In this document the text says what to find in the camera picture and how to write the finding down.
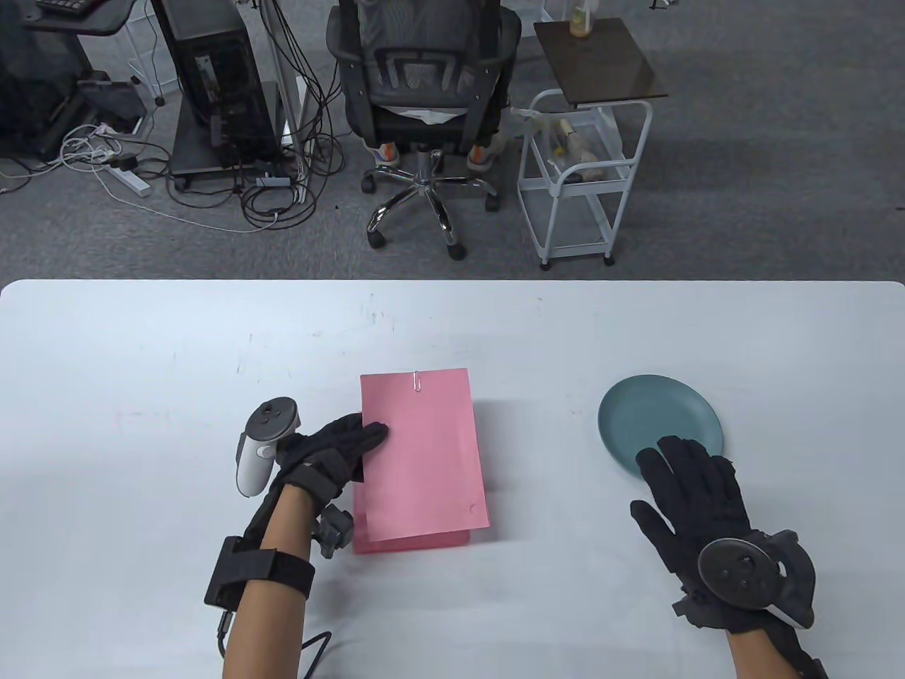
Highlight person's right hand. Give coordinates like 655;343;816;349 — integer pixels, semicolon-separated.
629;435;817;634

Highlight person's left hand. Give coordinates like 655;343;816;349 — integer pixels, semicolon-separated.
244;415;391;545

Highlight person's right forearm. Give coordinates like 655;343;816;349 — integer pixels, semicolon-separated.
725;615;803;679

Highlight person's left forearm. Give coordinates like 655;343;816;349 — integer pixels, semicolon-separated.
223;488;315;679

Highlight dark grey handheld controller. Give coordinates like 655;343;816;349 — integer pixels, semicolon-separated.
698;529;817;629
235;397;303;498

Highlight teal round plate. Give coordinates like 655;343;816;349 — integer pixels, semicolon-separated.
597;375;724;476

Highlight black electronics box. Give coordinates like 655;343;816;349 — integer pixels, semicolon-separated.
205;536;245;609

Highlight white rolling cart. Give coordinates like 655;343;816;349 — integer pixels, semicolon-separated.
518;88;653;271

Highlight black rolling stand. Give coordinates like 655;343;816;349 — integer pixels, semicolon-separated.
168;81;284;192

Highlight white power strip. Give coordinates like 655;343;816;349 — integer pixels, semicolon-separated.
106;164;151;197

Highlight black mesh office chair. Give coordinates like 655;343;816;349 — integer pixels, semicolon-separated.
327;0;525;261

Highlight white metal stand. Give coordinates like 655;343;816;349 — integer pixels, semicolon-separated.
258;0;315;206

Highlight black computer tower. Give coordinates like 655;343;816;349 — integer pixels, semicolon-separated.
151;0;280;170

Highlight brown side table top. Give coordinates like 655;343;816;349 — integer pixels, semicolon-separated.
533;18;669;110

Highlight black desk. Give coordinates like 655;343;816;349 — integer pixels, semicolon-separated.
21;0;139;36

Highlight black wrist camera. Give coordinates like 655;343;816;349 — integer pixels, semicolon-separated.
672;591;715;630
311;504;356;559

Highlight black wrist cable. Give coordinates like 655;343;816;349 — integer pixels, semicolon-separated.
216;610;332;679

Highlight bundle of black cables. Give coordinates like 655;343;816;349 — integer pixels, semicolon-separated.
166;0;347;234

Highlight wooden handled tool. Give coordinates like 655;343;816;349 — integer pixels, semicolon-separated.
559;119;602;167

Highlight tangle of white cables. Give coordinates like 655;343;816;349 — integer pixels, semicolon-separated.
60;124;278;233

